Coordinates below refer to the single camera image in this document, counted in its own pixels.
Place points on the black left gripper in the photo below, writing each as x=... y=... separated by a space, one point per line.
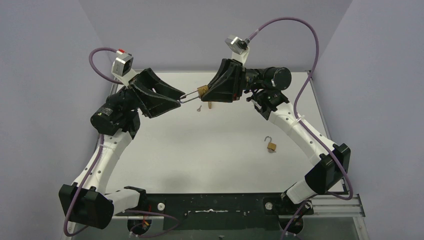
x=139 y=93

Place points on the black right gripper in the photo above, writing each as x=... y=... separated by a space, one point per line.
x=228 y=81

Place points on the small brass padlock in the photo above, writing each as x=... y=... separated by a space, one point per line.
x=271 y=147
x=193 y=95

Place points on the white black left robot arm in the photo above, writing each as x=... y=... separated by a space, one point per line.
x=86 y=201

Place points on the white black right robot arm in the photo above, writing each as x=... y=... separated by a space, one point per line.
x=330 y=161

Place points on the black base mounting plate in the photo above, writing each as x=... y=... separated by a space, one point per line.
x=215 y=211

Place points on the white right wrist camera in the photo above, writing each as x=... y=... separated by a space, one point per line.
x=239 y=47

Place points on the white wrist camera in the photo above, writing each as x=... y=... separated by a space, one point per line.
x=239 y=47
x=122 y=67

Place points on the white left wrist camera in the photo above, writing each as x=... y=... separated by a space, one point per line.
x=122 y=67

